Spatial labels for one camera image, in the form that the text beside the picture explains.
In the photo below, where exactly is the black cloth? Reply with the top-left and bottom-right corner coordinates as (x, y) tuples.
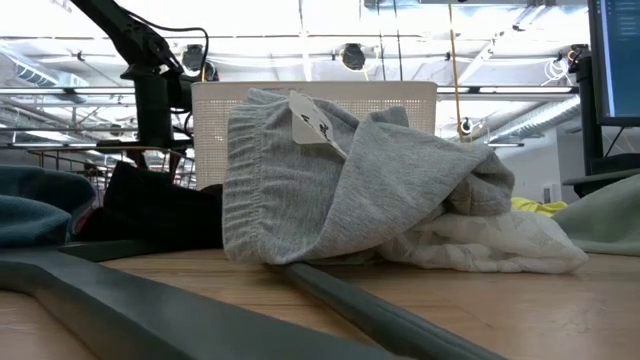
(79, 160), (225, 251)

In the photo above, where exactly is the white cloth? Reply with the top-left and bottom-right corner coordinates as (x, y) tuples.
(377, 209), (590, 275)

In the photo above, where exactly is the blue knitted cloth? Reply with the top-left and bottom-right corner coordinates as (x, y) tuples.
(0, 164), (97, 249)

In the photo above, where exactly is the grey sweat cloth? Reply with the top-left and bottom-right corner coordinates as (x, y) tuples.
(222, 88), (516, 266)

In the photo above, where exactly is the white paper tag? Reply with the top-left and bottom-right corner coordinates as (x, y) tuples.
(288, 90), (349, 160)

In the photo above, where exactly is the white plastic laundry basket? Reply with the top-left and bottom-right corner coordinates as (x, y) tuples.
(191, 80), (439, 191)

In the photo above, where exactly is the yellow cloth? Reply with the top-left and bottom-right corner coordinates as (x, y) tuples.
(509, 196), (569, 219)

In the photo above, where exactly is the pale green cloth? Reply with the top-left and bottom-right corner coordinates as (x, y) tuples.
(552, 173), (640, 257)

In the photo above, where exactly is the computer monitor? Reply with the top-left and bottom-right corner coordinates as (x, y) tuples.
(587, 0), (640, 127)

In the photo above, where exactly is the yellow hanging cable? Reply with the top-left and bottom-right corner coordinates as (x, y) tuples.
(447, 3), (464, 142)

